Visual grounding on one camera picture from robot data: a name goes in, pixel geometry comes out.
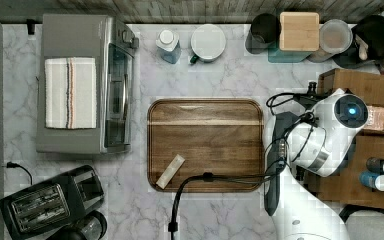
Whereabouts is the black bowl with utensil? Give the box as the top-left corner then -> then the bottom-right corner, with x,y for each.
333,15 -> 384,69

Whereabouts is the clear lidded jar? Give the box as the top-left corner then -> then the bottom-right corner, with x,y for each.
307,19 -> 353,63

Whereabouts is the dark cylindrical canister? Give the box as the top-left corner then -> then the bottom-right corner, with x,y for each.
245,13 -> 281,54

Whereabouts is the striped folded towel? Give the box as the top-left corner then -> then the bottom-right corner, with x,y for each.
45,57 -> 97,130

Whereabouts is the black power plug cable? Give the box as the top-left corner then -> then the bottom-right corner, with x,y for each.
5,161 -> 34,186

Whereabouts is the silver toaster oven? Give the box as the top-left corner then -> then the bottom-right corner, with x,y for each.
36,14 -> 139,154

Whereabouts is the blue glass bottle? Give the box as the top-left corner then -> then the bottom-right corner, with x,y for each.
156,29 -> 181,64

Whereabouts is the wooden cutting board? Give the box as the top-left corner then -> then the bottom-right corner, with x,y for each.
147,98 -> 265,192

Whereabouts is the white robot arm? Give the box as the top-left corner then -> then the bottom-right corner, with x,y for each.
263,89 -> 368,240

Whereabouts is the bamboo lid box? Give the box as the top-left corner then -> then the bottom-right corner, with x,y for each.
268,12 -> 319,63

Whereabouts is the wooden drawer with black handle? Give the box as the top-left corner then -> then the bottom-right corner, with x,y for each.
307,68 -> 384,135

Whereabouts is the wooden drawer cabinet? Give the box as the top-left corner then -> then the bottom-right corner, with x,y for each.
306,68 -> 384,208

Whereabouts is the small wooden block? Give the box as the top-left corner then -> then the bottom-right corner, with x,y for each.
156,154 -> 185,189

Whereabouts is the blue spice bottle white cap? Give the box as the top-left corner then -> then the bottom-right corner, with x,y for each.
359,171 -> 384,192

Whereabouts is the dark spice bottle white cap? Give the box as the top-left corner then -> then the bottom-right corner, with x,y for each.
366,157 -> 384,175

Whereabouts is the black coffee grinder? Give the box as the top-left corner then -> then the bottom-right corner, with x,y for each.
46,210 -> 108,240

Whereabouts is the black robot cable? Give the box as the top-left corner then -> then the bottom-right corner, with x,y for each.
167,91 -> 318,240

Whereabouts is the black two-slot toaster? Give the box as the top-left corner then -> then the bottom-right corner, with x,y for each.
0,165 -> 104,240

